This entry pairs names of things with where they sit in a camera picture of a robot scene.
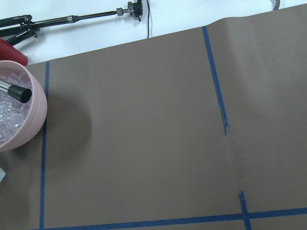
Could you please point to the metal scoop in pink bowl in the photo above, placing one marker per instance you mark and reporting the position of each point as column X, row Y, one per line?
column 19, row 93

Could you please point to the pink mixing bowl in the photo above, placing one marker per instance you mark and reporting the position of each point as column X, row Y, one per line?
column 20, row 122

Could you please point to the red bottle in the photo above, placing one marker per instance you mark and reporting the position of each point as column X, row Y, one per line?
column 8, row 52

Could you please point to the white wire cup rack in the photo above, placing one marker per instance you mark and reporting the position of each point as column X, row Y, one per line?
column 2, row 174

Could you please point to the black camera tripod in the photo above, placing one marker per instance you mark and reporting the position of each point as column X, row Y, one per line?
column 20, row 28

